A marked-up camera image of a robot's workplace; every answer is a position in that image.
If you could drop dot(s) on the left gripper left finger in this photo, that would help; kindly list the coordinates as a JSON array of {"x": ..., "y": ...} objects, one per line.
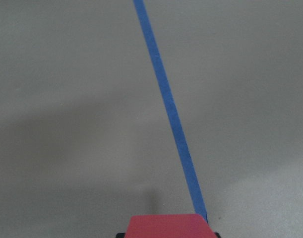
[{"x": 120, "y": 235}]

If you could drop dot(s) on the red foam block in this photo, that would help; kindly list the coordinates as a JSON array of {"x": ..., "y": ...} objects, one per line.
[{"x": 169, "y": 226}]

